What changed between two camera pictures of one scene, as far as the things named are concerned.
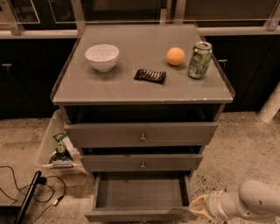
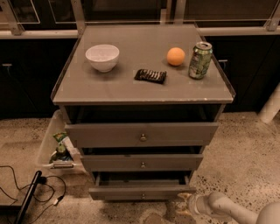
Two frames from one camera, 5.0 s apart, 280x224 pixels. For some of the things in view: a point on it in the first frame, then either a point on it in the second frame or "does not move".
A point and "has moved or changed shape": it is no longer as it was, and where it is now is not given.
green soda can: [199, 59] does not move
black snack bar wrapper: [155, 76] does not move
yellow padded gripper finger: [198, 206] → [185, 196]
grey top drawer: [108, 135] does not move
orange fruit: [175, 56] does not move
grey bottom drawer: [141, 198] has moved or changed shape
